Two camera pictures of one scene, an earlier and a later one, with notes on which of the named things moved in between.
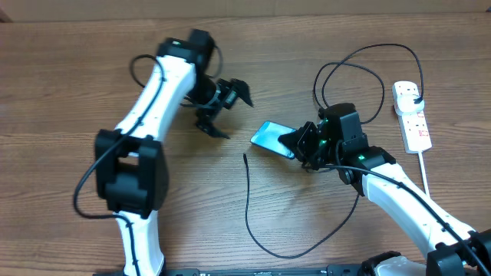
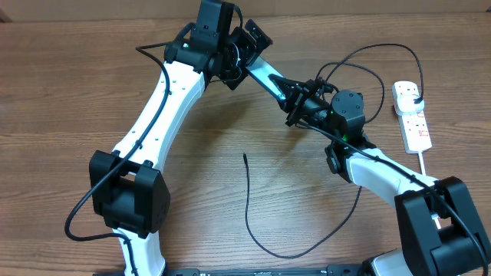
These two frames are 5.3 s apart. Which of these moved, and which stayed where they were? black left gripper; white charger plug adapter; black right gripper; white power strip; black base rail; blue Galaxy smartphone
Moved: black left gripper; blue Galaxy smartphone; black right gripper
Stayed: black base rail; white charger plug adapter; white power strip
